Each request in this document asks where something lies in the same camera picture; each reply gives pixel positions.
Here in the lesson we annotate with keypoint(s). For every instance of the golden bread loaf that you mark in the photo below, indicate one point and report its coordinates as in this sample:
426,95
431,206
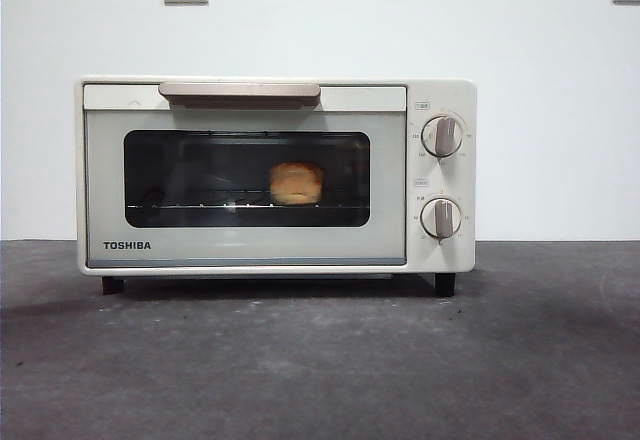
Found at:
297,182

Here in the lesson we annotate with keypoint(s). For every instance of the white toaster oven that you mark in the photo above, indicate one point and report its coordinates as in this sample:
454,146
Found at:
440,95

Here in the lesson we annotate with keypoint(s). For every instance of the beige oven knob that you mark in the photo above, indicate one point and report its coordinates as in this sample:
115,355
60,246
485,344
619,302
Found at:
442,136
441,218

